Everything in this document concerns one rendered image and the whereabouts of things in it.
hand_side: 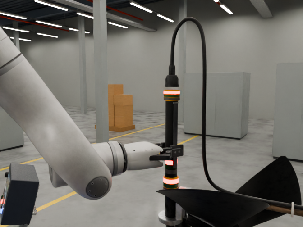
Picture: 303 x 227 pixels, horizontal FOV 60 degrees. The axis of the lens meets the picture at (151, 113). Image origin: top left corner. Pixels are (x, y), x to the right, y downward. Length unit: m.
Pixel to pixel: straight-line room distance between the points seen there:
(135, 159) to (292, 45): 12.41
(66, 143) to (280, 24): 12.76
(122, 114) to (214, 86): 3.15
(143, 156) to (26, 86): 0.30
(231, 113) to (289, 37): 5.90
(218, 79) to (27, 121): 7.63
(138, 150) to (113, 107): 8.48
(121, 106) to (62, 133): 8.44
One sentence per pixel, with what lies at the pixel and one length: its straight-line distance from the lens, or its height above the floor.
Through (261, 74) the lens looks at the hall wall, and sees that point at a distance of 12.92.
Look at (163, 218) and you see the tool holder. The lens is 0.78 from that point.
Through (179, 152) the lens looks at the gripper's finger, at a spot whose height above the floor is 1.46.
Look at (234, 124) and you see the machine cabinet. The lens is 7.98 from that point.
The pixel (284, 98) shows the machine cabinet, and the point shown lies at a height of 1.31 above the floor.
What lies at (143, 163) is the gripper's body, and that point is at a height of 1.45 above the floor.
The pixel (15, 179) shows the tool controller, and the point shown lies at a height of 1.25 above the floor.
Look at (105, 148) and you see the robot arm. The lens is 0.62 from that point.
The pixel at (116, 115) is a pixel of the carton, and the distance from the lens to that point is 9.09.
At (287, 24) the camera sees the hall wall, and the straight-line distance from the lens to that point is 13.05.
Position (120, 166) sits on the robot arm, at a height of 1.45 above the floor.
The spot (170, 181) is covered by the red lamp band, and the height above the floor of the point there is 1.38.
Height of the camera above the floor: 1.64
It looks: 7 degrees down
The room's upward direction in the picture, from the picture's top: straight up
